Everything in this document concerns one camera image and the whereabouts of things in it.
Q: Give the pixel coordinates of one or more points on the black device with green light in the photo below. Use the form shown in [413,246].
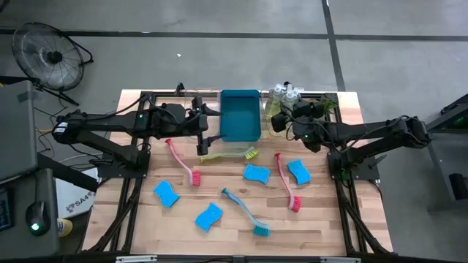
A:
[457,117]

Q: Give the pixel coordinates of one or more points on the red dish brush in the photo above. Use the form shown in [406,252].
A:
[295,204]
[184,166]

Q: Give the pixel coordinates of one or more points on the black desk support beam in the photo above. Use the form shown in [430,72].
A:
[73,175]

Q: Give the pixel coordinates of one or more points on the black aluminium table frame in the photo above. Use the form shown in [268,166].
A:
[332,96]

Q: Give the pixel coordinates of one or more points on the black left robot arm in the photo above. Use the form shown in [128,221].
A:
[109,122]

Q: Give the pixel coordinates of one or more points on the silver metal bracket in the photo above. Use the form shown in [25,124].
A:
[340,259]
[135,259]

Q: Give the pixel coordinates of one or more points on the green dish brush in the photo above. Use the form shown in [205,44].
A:
[251,153]

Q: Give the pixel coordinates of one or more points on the grey computer case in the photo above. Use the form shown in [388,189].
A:
[16,128]

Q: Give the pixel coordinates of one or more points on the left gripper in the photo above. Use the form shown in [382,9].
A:
[201,126]

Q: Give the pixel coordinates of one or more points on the blue dish brush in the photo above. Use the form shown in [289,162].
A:
[262,230]

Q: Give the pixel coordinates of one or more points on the black computer mouse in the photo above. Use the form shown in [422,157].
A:
[36,215]

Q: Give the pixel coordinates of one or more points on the black floor fan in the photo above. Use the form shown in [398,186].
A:
[55,57]

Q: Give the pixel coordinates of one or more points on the blue sponge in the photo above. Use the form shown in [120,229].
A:
[208,217]
[299,171]
[256,174]
[166,194]

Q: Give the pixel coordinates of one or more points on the potted succulent plant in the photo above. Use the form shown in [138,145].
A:
[330,106]

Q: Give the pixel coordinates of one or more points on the small black box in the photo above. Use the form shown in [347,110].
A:
[459,186]

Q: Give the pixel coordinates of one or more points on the clear plastic bin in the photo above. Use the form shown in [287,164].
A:
[266,129]
[215,126]

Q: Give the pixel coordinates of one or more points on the white cardboard box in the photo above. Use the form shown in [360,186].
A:
[73,204]

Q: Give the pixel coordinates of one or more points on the grey side desk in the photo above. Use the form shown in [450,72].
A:
[44,248]

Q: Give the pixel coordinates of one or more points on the black keyboard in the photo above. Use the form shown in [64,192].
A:
[5,212]

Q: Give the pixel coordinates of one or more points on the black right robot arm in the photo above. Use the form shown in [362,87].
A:
[365,131]

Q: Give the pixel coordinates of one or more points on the grey metal stand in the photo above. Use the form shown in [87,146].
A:
[435,125]

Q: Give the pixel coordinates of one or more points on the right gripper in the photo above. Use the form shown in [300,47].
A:
[307,109]

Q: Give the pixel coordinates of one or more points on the small yellow container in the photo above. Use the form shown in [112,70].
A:
[65,228]

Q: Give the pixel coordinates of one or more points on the teal plastic bin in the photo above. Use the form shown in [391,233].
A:
[239,117]

